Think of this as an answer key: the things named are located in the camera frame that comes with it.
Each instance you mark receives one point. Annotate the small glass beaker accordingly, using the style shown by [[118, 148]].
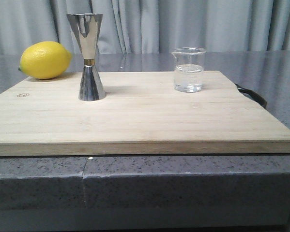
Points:
[[188, 70]]

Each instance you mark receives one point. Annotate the steel double jigger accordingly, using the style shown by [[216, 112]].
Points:
[[86, 29]]

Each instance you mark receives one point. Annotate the wooden cutting board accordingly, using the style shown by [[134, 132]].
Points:
[[141, 114]]

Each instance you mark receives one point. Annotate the grey curtain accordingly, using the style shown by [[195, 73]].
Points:
[[150, 26]]

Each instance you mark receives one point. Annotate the yellow lemon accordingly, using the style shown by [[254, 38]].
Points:
[[45, 60]]

